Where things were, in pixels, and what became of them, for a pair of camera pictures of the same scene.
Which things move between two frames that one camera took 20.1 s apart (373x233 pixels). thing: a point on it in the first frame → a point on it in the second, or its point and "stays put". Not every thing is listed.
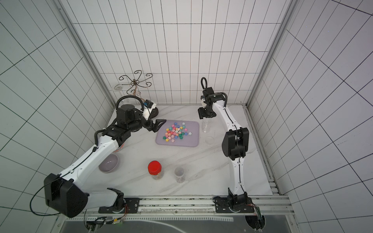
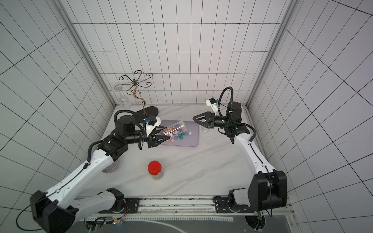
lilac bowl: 109,164 stays put
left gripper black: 156,127 → 155,141
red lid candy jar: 154,168 stays put
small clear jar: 179,172 → 175,129
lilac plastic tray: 178,133 stays put
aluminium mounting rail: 271,208 stays put
